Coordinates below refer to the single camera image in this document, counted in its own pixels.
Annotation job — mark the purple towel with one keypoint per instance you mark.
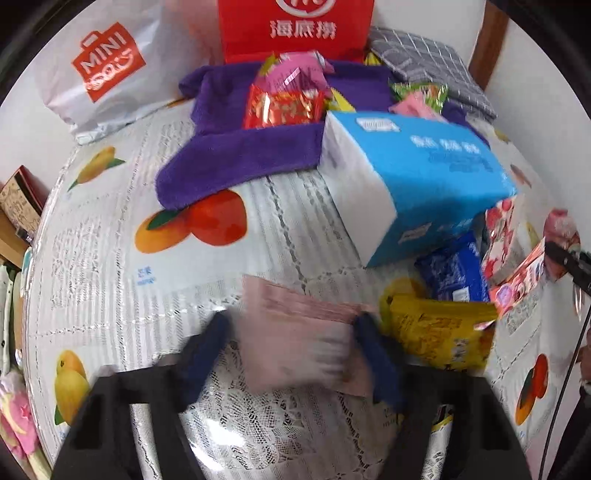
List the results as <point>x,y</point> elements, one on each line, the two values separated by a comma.
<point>240,152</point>

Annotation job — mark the green snack packet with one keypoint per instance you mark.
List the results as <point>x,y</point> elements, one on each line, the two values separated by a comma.
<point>427,92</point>

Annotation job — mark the fruit-printed white tablecloth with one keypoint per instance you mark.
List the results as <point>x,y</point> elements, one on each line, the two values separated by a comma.
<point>92,258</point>

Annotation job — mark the red snack packet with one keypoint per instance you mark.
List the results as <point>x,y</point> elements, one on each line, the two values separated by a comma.
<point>281,108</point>

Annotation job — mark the panda-print snack packet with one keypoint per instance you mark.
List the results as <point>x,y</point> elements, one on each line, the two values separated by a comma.
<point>561,226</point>

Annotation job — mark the yellow snack packet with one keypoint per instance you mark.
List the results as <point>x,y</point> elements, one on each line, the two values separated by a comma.
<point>434,332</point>

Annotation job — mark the dark blue snack packet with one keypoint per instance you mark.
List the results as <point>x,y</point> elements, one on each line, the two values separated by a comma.
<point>455,272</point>

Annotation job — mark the strawberry-print snack packet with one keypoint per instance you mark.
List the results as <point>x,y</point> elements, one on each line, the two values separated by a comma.
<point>501,235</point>

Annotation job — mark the pale pink packet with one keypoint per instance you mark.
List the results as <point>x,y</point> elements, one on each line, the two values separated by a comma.
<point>295,332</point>

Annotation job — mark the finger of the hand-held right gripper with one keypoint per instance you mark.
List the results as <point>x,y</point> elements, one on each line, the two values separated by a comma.
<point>570,263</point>

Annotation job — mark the magenta snack packet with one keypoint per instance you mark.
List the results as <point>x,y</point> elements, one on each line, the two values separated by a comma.
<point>295,74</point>

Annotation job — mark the blue tissue box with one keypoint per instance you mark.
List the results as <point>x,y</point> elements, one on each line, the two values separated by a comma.
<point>415,184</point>

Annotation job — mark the grey checked folded cloth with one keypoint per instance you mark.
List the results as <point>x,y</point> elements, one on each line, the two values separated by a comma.
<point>429,60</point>

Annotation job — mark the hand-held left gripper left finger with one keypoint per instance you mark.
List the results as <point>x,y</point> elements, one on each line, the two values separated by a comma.
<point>205,350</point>

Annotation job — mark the yellow plastic wrapper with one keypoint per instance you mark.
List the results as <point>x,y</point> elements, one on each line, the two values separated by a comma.
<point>371,57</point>

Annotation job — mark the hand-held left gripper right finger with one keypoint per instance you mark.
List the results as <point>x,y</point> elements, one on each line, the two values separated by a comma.
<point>378,360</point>

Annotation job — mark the white plastic shopping bag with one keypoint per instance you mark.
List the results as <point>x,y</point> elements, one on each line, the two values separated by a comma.
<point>138,60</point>

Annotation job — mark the red paper bag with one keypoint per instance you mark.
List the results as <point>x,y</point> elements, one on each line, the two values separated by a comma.
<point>295,27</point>

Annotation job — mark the small pink white packet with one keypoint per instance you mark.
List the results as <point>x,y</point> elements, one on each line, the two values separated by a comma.
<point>519,286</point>

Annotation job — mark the brown wooden door frame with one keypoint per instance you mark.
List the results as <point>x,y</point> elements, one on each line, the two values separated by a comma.
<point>489,41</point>

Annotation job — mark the brown patterned box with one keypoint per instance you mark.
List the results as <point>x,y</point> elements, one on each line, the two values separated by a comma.
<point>21,203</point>

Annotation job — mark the pink snack packet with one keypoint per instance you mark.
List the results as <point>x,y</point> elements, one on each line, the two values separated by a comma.
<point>415,108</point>

